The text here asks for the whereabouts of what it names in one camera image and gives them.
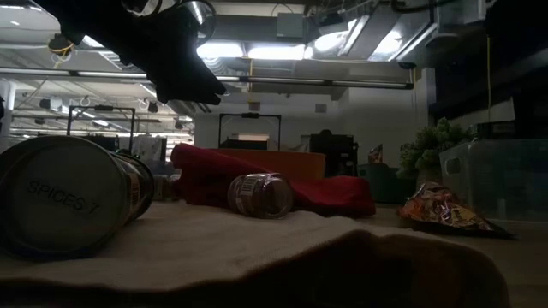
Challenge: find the bright ceiling light panel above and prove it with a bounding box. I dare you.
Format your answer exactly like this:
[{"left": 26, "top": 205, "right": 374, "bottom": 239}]
[
  {"left": 195, "top": 41, "right": 246, "bottom": 60},
  {"left": 247, "top": 44, "right": 309, "bottom": 61}
]

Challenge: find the artificial green potted plant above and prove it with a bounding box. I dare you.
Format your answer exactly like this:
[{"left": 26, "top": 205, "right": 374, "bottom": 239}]
[{"left": 396, "top": 117, "right": 479, "bottom": 189}]

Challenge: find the clear plastic bin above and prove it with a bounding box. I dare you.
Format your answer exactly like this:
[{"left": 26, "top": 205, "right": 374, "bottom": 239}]
[{"left": 438, "top": 138, "right": 548, "bottom": 223}]

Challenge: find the hanging yellow cable reel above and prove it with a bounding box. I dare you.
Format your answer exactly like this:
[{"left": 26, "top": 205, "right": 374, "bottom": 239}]
[{"left": 46, "top": 33, "right": 78, "bottom": 59}]

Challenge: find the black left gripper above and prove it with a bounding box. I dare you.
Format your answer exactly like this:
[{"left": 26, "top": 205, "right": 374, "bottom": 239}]
[{"left": 36, "top": 0, "right": 227, "bottom": 106}]

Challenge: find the black frame workstation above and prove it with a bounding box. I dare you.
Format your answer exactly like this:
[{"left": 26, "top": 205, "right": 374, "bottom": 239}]
[
  {"left": 217, "top": 112, "right": 283, "bottom": 151},
  {"left": 66, "top": 104, "right": 137, "bottom": 154}
]

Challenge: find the black background equipment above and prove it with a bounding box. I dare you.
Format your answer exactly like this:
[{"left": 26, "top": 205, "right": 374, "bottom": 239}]
[{"left": 308, "top": 129, "right": 360, "bottom": 179}]

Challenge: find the silver ventilation duct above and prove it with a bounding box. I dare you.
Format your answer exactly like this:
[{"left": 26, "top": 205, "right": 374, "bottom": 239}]
[{"left": 32, "top": 25, "right": 202, "bottom": 116}]

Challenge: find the teal plastic bin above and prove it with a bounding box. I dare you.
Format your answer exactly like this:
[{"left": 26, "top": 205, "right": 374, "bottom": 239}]
[{"left": 357, "top": 162, "right": 419, "bottom": 205}]

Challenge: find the small glass spice jar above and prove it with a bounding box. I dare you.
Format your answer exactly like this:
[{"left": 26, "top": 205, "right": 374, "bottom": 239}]
[{"left": 226, "top": 172, "right": 295, "bottom": 221}]

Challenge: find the red cloth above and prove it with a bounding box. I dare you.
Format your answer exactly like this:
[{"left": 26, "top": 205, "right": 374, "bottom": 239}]
[{"left": 170, "top": 142, "right": 378, "bottom": 218}]

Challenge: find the dark spice bottle yellow lid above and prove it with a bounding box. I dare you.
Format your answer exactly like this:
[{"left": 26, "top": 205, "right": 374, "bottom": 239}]
[{"left": 0, "top": 134, "right": 156, "bottom": 262}]

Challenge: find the beige cloth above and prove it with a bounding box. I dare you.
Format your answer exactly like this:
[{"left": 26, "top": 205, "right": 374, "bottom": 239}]
[{"left": 0, "top": 198, "right": 513, "bottom": 308}]

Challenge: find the grey ceiling box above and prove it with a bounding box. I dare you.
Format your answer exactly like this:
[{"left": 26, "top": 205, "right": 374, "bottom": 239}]
[{"left": 276, "top": 11, "right": 306, "bottom": 39}]

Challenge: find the bagel seasoning glass jar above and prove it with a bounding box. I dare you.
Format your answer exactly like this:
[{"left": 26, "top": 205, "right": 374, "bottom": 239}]
[{"left": 152, "top": 173, "right": 182, "bottom": 202}]

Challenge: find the long metal ceiling beam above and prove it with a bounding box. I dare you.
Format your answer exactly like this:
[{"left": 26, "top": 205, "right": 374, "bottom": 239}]
[{"left": 0, "top": 67, "right": 415, "bottom": 91}]

